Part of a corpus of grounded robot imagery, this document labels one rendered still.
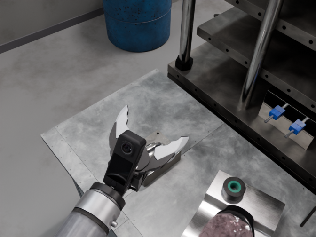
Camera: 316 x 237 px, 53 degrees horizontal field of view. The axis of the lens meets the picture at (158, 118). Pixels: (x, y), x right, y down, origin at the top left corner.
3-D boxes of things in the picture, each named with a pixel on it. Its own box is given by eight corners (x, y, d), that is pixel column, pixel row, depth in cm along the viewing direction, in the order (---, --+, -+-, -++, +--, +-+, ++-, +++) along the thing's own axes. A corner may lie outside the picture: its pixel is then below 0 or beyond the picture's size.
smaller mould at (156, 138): (144, 187, 130) (143, 178, 124) (122, 162, 137) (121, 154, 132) (180, 160, 138) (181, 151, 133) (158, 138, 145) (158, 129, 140)
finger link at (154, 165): (166, 144, 66) (127, 158, 63) (168, 139, 65) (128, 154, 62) (177, 163, 64) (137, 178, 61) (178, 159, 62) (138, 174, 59)
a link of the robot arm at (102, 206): (71, 201, 54) (112, 226, 52) (87, 179, 56) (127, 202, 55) (75, 216, 60) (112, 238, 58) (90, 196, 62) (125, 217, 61)
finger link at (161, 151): (183, 147, 71) (146, 161, 68) (188, 133, 66) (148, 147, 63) (190, 159, 69) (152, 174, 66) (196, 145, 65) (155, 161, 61)
